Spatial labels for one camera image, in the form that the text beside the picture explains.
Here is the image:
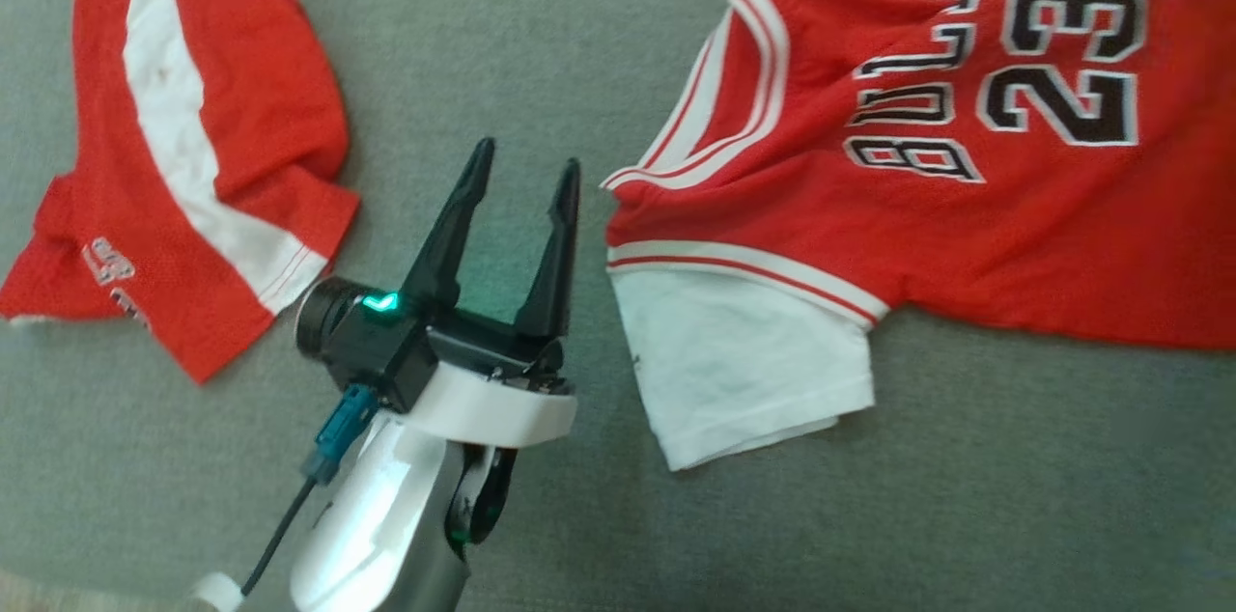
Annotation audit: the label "large grey sofa ottoman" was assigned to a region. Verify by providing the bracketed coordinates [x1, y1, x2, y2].
[0, 0, 1236, 612]

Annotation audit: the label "red jersey with white sleeves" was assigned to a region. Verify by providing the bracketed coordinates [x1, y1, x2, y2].
[601, 0, 1236, 473]

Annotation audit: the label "left black cable teal plug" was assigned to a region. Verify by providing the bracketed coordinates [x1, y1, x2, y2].
[237, 384, 382, 598]

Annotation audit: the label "red shorts with white stripe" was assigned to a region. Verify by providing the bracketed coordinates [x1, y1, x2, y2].
[0, 0, 360, 385]

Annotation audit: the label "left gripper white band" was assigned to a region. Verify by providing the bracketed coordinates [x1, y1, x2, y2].
[399, 138, 582, 553]

